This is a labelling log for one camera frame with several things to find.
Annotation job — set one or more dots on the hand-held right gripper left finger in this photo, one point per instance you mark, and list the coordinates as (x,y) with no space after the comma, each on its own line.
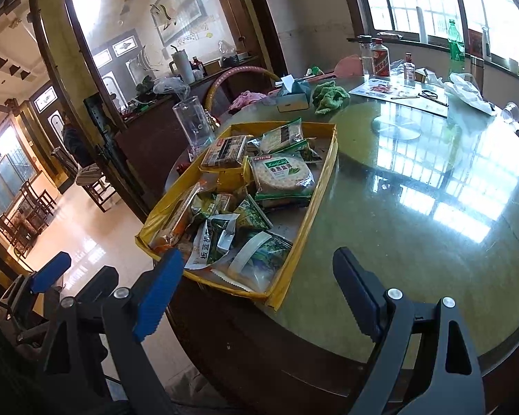
(158,294)

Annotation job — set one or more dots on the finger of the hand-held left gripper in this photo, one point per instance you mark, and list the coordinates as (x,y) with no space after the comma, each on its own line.
(49,272)
(97,285)

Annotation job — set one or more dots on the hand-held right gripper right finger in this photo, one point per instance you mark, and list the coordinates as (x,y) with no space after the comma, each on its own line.
(359,294)

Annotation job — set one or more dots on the white packet black print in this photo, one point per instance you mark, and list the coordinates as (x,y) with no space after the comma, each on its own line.
(201,246)

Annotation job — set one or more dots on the cracker packet orange wrapper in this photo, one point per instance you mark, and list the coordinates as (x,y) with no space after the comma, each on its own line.
(175,216)

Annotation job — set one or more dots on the pile of small green packets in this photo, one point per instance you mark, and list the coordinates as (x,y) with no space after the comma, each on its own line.
(216,224)

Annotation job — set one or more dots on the yellow cardboard tray box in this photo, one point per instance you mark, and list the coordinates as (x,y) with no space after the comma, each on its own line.
(315,207)

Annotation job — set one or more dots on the white green sachet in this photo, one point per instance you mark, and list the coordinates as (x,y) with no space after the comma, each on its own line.
(259,263)

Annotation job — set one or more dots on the green triangular snack packet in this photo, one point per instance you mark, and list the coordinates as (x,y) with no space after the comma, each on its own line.
(253,214)

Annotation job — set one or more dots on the large round cracker packet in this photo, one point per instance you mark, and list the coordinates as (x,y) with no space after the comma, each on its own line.
(283,179)

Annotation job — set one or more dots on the cracker packet yellow wrapper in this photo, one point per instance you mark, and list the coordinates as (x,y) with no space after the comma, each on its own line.
(225,151)

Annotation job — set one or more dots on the wooden chair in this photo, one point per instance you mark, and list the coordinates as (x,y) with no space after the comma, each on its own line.
(91,181)

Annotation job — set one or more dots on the dark wooden sideboard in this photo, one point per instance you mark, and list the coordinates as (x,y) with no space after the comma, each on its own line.
(147,138)

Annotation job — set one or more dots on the round glass turntable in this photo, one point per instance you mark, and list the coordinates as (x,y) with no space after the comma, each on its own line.
(395,129)

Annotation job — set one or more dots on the clear glass pitcher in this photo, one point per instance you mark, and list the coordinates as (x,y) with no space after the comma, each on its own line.
(192,127)

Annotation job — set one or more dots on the green cloth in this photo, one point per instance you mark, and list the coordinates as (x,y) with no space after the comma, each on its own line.
(331,97)

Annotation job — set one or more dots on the black pen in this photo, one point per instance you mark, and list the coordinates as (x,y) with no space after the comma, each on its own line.
(404,96)

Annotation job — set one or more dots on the printed paper placemat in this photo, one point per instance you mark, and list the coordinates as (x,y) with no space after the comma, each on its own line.
(385,90)

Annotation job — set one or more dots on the tissue box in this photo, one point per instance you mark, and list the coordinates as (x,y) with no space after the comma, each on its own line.
(292,97)

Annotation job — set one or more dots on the clear plastic bag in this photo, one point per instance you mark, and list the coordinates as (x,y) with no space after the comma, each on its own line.
(171,86)

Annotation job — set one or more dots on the black scissors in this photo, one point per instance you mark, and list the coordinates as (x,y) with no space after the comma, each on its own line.
(428,95)

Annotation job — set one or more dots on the pink cloth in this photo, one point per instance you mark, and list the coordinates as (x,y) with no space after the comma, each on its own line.
(246,100)

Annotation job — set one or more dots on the pink hand fan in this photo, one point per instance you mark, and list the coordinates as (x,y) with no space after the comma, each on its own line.
(348,67)

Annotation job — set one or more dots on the small clear glass bottle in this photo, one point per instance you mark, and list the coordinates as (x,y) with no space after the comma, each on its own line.
(409,71)

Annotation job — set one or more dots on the white plastic bag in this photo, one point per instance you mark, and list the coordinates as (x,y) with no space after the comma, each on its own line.
(469,93)

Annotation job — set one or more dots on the white liquor bottle red label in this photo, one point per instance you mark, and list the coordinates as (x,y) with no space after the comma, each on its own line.
(380,60)

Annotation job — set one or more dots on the clear glass jar bottle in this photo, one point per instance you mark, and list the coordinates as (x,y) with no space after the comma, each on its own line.
(366,58)

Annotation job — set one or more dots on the clear wine glass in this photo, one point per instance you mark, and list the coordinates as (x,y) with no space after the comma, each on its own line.
(510,112)

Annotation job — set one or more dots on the green plastic bottle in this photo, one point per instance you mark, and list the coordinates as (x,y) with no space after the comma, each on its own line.
(456,54)

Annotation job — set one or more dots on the window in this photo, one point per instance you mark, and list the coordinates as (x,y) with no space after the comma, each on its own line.
(415,0)

